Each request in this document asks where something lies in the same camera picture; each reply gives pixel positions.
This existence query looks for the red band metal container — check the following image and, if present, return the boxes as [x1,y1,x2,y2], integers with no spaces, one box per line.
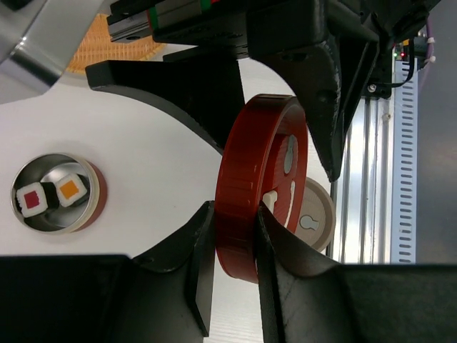
[10,153,108,234]

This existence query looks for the slotted grey cable duct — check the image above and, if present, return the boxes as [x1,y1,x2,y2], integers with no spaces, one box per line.
[390,75,418,265]

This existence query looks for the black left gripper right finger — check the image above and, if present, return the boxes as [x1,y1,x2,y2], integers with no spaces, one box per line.
[256,207,456,342]

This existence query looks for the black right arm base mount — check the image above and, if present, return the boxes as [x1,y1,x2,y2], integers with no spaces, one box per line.
[363,36,435,99]

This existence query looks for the brown round lid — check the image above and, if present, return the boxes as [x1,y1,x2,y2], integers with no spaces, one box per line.
[295,178,336,252]

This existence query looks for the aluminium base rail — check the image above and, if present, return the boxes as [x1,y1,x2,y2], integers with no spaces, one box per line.
[329,98,393,264]

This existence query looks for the sushi roll orange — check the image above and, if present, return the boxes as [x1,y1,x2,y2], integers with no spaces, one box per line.
[54,173,89,208]

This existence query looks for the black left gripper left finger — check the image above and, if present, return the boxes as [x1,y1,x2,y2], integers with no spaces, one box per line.
[1,202,215,342]

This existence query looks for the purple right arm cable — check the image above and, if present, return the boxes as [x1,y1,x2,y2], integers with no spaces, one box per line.
[417,17,438,86]

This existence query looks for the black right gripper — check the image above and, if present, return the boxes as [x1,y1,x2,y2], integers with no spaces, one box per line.
[86,1,436,182]

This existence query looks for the red round lid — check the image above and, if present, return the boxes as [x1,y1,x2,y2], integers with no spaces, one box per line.
[214,94,308,283]

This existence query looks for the woven bamboo boat tray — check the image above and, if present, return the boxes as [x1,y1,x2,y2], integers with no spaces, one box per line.
[66,14,166,75]

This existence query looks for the sushi roll red centre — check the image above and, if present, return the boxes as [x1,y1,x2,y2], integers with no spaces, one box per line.
[16,182,59,218]

